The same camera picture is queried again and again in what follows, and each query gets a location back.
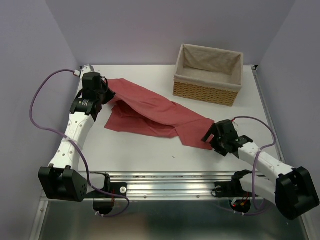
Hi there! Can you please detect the red t shirt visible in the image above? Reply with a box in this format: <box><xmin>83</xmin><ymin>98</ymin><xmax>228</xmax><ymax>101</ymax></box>
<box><xmin>104</xmin><ymin>78</ymin><xmax>214</xmax><ymax>150</ymax></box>

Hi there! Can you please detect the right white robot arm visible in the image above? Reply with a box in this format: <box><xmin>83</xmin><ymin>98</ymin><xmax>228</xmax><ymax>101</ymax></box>
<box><xmin>202</xmin><ymin>120</ymin><xmax>320</xmax><ymax>220</ymax></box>

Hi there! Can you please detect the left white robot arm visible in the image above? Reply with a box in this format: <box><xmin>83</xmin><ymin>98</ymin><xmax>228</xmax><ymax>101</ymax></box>
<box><xmin>38</xmin><ymin>72</ymin><xmax>115</xmax><ymax>202</ymax></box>

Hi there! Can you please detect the wicker basket with liner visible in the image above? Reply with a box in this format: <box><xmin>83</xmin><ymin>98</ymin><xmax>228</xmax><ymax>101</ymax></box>
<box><xmin>173</xmin><ymin>44</ymin><xmax>244</xmax><ymax>107</ymax></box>

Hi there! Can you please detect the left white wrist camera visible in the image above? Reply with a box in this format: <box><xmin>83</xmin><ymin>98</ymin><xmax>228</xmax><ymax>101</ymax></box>
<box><xmin>80</xmin><ymin>64</ymin><xmax>95</xmax><ymax>76</ymax></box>

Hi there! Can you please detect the aluminium mounting rail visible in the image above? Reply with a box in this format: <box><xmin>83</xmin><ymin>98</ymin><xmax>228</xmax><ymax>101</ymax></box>
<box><xmin>84</xmin><ymin>170</ymin><xmax>278</xmax><ymax>201</ymax></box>

